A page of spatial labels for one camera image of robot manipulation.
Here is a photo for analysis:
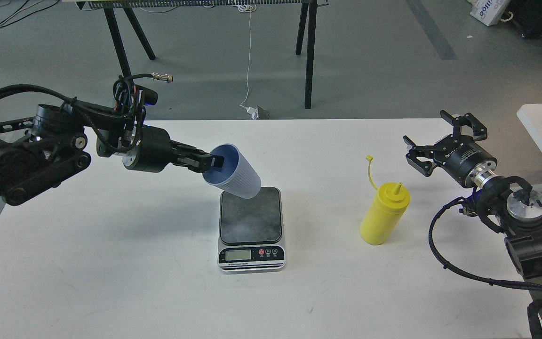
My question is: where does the blue plastic cup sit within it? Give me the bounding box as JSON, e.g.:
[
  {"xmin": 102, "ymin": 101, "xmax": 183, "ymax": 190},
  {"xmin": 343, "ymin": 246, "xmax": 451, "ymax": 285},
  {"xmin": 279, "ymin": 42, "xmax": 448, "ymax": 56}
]
[{"xmin": 202, "ymin": 144, "xmax": 262, "ymax": 198}]

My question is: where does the white power adapter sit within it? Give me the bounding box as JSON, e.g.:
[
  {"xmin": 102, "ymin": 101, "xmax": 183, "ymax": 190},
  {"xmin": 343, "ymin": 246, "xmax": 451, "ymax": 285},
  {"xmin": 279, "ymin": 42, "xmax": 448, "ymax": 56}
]
[{"xmin": 246, "ymin": 106, "xmax": 260, "ymax": 120}]

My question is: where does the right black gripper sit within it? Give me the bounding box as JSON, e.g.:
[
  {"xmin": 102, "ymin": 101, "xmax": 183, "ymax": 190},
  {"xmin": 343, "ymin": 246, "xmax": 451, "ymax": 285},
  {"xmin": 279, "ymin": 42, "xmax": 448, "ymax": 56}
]
[{"xmin": 403, "ymin": 110, "xmax": 497, "ymax": 188}]

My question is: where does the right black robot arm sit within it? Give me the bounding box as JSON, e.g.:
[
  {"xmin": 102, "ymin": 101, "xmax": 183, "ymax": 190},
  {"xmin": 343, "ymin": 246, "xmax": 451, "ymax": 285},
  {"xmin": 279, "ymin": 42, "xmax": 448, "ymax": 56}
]
[{"xmin": 404, "ymin": 110, "xmax": 542, "ymax": 339}]

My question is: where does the white hanging cable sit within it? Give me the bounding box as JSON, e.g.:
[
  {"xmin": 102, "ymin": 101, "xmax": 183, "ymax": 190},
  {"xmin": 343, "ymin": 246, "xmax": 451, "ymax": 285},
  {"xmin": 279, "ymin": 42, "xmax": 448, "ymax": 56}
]
[{"xmin": 238, "ymin": 4, "xmax": 258, "ymax": 112}]

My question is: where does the yellow squeeze bottle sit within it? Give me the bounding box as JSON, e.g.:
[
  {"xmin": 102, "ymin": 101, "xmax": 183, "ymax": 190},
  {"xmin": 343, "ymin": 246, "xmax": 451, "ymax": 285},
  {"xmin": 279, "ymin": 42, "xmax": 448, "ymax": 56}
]
[{"xmin": 359, "ymin": 155, "xmax": 411, "ymax": 245}]

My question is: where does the white cardboard box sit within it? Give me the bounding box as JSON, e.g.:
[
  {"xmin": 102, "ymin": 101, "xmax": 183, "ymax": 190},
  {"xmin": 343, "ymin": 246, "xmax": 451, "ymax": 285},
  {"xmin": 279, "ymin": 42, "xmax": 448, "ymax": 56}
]
[{"xmin": 470, "ymin": 0, "xmax": 514, "ymax": 26}]

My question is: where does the digital kitchen scale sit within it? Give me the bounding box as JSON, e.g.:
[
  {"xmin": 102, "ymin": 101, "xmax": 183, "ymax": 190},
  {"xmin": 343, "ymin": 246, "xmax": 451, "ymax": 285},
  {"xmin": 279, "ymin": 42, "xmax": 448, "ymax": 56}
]
[{"xmin": 217, "ymin": 187, "xmax": 287, "ymax": 274}]

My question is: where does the black trestle table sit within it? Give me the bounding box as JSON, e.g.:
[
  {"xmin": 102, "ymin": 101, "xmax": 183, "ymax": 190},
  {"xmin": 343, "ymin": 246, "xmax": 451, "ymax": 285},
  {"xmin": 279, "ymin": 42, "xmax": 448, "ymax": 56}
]
[{"xmin": 66, "ymin": 0, "xmax": 330, "ymax": 109}]

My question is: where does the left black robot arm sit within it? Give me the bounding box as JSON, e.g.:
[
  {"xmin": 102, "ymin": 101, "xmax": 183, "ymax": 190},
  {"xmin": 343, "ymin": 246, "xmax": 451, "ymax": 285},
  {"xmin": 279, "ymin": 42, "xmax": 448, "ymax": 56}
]
[{"xmin": 0, "ymin": 73, "xmax": 229, "ymax": 206}]

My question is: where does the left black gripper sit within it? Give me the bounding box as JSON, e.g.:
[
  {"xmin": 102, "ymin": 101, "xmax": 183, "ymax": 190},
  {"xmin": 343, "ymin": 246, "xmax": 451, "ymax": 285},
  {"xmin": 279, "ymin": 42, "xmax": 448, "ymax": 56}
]
[{"xmin": 122, "ymin": 126, "xmax": 224, "ymax": 173}]

